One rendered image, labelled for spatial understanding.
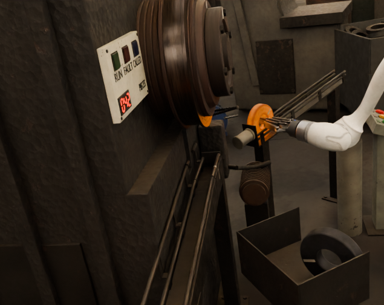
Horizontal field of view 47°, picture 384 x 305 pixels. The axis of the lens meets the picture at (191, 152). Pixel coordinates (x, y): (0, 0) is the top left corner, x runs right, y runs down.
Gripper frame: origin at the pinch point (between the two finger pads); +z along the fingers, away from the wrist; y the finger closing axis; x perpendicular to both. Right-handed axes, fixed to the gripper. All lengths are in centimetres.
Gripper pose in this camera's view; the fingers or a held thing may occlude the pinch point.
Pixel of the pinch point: (260, 119)
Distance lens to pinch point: 200.5
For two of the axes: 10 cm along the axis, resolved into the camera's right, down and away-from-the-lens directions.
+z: -7.1, -2.6, 6.6
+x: -0.8, -8.9, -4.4
